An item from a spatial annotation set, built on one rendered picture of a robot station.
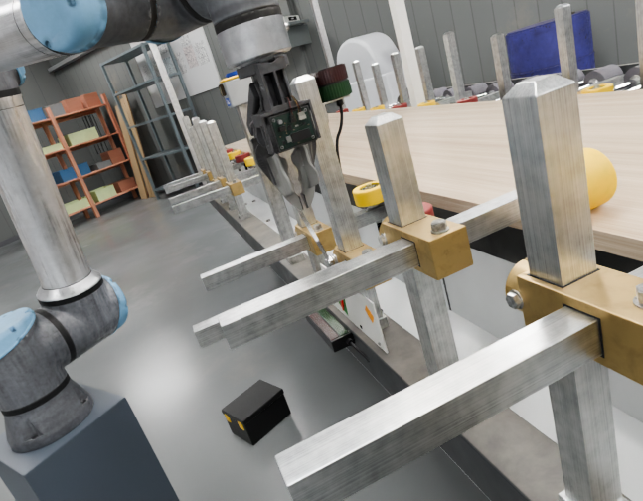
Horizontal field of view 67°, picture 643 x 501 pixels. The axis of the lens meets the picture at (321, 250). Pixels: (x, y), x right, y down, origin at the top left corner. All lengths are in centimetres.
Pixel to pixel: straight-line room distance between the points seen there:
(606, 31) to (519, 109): 502
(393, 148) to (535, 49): 410
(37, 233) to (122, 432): 51
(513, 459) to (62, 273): 101
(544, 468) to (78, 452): 98
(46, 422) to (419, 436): 105
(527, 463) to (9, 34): 81
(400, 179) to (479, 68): 507
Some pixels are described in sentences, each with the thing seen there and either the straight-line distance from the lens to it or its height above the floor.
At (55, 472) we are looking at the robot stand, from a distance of 128.
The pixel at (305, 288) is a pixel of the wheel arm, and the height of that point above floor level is 96.
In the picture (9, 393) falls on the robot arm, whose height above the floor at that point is 74.
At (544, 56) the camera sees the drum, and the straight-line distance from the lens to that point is 465.
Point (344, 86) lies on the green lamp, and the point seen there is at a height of 114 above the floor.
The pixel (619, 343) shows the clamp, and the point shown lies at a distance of 39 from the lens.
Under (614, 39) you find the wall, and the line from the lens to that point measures 539.
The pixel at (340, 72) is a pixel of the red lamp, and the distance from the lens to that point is 82.
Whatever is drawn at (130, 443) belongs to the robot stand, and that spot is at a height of 49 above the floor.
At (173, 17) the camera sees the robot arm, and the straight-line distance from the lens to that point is 74.
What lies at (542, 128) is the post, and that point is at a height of 109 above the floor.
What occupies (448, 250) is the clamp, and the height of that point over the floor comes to 95.
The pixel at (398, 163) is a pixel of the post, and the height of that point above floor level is 105.
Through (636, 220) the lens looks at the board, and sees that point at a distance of 70.
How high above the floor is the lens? 117
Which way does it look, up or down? 19 degrees down
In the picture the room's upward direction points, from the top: 18 degrees counter-clockwise
